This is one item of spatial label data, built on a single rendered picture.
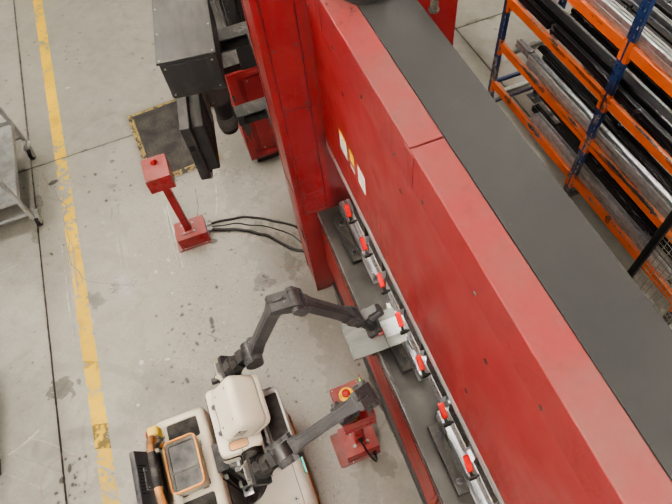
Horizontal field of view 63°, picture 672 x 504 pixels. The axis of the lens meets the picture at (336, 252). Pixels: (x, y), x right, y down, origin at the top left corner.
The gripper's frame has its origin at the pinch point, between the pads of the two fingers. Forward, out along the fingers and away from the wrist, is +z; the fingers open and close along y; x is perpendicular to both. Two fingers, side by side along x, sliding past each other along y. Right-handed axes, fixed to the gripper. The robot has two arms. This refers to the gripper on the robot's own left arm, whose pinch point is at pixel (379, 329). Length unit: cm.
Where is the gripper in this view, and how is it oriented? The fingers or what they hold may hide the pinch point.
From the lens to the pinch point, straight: 257.4
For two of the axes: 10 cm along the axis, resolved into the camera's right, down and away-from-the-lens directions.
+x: -7.9, 5.4, 2.9
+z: 5.1, 3.2, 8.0
